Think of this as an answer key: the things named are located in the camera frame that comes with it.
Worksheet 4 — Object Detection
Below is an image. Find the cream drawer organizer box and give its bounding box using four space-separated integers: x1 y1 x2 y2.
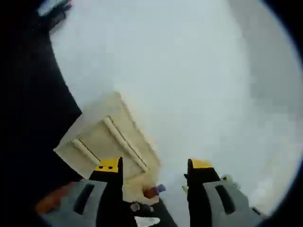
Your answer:
53 138 101 179

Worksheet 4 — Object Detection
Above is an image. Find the purple-capped cosmetic bottle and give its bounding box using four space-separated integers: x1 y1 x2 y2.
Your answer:
143 183 166 199

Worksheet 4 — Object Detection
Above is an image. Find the person's left hand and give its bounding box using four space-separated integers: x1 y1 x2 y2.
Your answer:
35 182 80 215

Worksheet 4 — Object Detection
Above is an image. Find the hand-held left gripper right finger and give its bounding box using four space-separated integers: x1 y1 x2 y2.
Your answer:
183 158 269 227

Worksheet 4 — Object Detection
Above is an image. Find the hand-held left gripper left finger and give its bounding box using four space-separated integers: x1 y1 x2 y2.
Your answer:
38 156 128 227

